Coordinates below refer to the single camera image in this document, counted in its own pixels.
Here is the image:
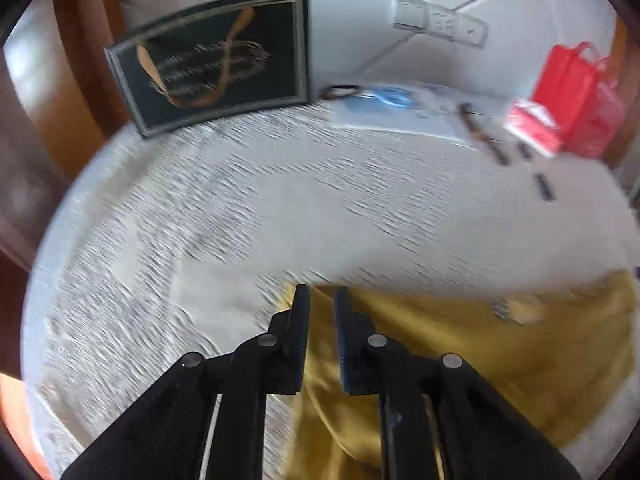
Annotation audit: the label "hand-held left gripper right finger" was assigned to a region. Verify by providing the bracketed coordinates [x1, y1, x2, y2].
[333, 287, 584, 480]

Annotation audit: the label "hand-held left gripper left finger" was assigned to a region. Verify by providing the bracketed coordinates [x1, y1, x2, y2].
[60, 284, 311, 480]

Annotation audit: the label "mustard yellow garment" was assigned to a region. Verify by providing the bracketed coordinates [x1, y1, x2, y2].
[277, 270, 638, 480]

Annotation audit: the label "white lace tablecloth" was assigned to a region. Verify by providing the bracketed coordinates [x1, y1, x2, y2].
[22, 92, 640, 480]

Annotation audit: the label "white paper sheets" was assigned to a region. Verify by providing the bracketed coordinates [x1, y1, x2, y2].
[331, 84, 503, 147]

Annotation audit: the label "small dark hair clip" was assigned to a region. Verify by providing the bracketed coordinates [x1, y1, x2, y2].
[534, 173, 557, 204]

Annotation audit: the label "brown hair clip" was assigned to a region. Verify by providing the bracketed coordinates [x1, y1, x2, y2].
[459, 103, 512, 167]

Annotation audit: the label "red and white tissue box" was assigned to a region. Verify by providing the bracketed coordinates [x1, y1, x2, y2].
[504, 97, 565, 159]

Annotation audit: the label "black paper gift bag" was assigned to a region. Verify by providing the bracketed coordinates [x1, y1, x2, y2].
[104, 0, 312, 139]

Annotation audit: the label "red plastic mini suitcase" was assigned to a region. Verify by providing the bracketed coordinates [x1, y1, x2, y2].
[531, 41, 627, 159]

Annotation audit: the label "black hair tie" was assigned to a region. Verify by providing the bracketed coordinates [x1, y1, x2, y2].
[320, 84, 362, 101]

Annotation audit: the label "blue handled scissors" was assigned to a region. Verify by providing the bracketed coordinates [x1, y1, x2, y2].
[360, 87, 417, 109]

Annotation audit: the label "brown wooden wall trim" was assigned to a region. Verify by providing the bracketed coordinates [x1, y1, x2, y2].
[0, 0, 137, 281]

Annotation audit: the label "silver wall socket plate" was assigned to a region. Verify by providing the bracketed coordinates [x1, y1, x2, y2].
[456, 16, 489, 51]

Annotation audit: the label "silver wall power socket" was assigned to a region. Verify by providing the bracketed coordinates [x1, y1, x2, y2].
[426, 4, 464, 42]

